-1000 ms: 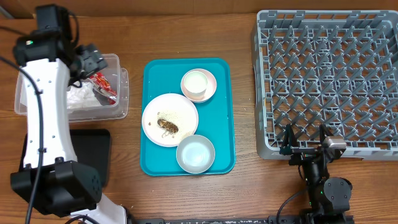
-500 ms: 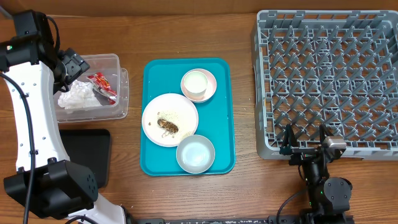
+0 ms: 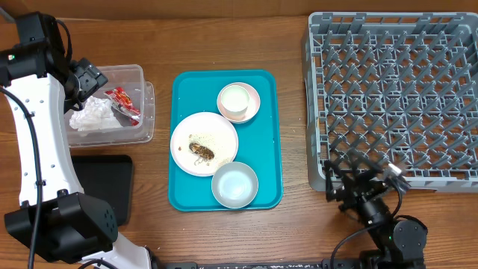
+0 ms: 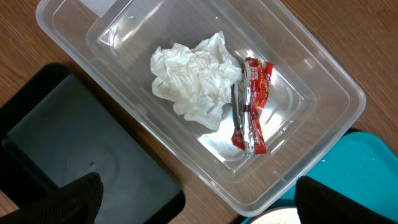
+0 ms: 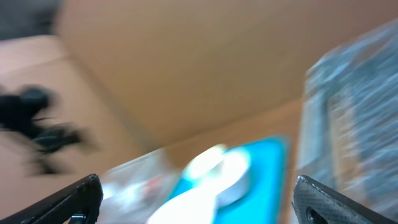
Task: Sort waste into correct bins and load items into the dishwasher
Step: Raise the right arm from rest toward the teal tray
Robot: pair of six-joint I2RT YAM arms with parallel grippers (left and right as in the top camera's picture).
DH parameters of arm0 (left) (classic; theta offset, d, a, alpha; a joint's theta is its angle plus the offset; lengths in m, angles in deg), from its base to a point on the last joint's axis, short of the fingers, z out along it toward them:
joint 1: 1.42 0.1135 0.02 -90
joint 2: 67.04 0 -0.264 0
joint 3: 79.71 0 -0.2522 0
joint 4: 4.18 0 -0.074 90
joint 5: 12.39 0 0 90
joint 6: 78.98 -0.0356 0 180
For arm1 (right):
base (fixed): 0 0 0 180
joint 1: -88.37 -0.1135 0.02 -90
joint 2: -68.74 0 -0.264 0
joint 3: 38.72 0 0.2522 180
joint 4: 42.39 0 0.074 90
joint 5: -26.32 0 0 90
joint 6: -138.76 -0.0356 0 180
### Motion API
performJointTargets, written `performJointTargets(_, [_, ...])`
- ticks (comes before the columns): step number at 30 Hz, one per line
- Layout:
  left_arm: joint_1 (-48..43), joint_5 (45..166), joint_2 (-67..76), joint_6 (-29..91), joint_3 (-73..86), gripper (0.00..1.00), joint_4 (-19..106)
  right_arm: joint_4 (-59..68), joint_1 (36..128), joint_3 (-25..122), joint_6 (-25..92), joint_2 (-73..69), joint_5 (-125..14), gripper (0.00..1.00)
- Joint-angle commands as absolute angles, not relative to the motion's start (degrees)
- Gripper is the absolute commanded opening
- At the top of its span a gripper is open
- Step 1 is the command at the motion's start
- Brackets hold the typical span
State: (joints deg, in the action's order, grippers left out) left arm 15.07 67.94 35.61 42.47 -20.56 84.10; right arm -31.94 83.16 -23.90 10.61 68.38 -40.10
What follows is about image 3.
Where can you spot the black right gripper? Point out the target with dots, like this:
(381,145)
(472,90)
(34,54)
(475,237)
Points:
(364,185)

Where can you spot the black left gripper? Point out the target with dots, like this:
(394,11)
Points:
(89,76)

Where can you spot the white tissue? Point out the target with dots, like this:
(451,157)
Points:
(96,115)

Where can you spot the red snack wrapper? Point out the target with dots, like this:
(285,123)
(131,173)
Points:
(122,102)

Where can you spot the grey bowl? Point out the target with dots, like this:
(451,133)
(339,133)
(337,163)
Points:
(234,185)

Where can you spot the white cup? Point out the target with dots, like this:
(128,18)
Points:
(235,100)

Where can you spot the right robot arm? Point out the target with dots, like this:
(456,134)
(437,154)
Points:
(399,239)

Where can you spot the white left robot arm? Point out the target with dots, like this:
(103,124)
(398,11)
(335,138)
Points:
(56,220)

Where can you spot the grey dishwasher rack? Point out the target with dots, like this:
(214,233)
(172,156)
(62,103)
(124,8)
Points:
(396,88)

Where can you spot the clear plastic bin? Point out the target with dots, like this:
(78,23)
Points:
(141,92)

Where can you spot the black tray bin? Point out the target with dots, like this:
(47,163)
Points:
(109,178)

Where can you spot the pink small saucer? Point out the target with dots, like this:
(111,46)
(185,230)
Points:
(252,110)

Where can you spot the teal plastic tray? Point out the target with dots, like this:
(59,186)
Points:
(258,139)

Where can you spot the large pink plate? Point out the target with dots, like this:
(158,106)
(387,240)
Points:
(208,129)

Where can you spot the brown food scrap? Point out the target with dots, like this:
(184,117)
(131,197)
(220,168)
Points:
(203,153)

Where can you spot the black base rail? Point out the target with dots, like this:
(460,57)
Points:
(284,265)

